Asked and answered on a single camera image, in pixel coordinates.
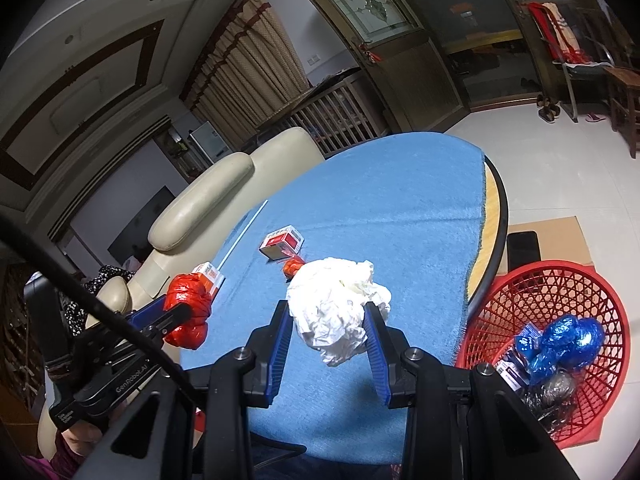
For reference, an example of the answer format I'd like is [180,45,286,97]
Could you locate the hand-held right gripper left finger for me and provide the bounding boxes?
[87,300,294,480]

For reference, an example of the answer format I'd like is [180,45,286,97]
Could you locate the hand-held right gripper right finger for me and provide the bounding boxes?
[364,302,581,480]

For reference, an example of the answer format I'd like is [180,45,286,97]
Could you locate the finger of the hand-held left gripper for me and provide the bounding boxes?
[125,296,173,332]
[147,306,193,346]

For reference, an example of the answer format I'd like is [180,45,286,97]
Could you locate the red plastic bag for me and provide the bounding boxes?
[162,272,213,350]

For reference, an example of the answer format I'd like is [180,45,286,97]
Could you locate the white tissue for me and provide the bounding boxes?
[285,257,392,367]

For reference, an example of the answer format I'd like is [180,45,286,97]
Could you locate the white medicine box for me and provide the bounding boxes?
[495,350,533,391]

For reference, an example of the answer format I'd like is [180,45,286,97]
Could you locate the blue plastic bag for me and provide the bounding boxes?
[527,315,606,386]

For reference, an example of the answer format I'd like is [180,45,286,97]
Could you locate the red plastic basket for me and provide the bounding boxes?
[454,260,632,451]

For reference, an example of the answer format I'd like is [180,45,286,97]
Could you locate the person's left forearm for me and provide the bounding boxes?
[20,422,108,480]

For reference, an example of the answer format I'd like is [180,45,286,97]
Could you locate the black white patterned cloth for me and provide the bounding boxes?
[62,265,136,333]

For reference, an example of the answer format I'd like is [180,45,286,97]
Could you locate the small red white box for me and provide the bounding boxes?
[192,261,224,293]

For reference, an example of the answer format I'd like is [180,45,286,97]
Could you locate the dark flat screen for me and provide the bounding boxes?
[107,185,176,263]

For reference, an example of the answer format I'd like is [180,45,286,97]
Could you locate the red white cigarette box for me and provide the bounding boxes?
[259,227,304,261]

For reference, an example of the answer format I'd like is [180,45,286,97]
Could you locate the thin white stick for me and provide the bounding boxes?
[215,200,269,272]

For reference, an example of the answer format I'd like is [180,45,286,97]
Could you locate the cream leather sofa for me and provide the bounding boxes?
[37,127,326,461]

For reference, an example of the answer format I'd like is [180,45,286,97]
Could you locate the blue tablecloth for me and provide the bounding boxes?
[180,131,487,463]

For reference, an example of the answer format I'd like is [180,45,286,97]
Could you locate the white appliance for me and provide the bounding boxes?
[189,127,233,165]

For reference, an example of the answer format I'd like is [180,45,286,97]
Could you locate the black phone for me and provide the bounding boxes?
[506,231,541,273]

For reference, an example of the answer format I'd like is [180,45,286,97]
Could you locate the round wooden table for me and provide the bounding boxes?
[465,154,511,311]

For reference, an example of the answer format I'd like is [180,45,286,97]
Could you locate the brown cardboard sheet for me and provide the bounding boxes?
[506,216,598,281]

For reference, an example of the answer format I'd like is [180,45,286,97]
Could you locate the wooden crib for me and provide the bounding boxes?
[257,72,388,158]

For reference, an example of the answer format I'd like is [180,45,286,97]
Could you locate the beige curtain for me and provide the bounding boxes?
[180,0,311,136]

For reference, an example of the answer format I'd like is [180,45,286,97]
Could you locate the wooden door with glass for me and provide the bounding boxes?
[280,0,466,133]

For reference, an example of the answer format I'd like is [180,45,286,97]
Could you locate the red door tassel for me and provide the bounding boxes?
[357,40,383,65]

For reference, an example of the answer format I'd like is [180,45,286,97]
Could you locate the dark glass sliding door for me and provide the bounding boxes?
[435,0,551,113]

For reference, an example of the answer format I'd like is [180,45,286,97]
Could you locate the metal chair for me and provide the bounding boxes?
[552,35,621,123]

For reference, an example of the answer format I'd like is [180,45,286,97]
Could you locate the wooden stool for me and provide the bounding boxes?
[602,65,640,158]

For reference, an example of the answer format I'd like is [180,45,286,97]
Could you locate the red and beige clothes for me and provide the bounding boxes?
[525,1,591,63]

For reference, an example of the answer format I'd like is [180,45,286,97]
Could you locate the thick black cable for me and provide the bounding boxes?
[0,212,201,413]

